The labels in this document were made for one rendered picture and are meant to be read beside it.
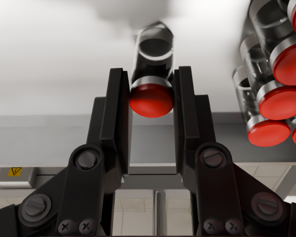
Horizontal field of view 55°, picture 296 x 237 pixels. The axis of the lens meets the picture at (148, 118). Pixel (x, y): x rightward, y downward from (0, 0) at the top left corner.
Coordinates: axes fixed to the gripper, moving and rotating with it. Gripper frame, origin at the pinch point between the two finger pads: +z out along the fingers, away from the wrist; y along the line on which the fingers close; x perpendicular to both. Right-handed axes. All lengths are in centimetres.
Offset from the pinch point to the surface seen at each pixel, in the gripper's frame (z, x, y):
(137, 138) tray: 4.5, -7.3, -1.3
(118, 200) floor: 94, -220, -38
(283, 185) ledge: 7.3, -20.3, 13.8
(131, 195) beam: 39, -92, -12
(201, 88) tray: 5.7, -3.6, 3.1
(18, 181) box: 40, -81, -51
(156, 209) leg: 32, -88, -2
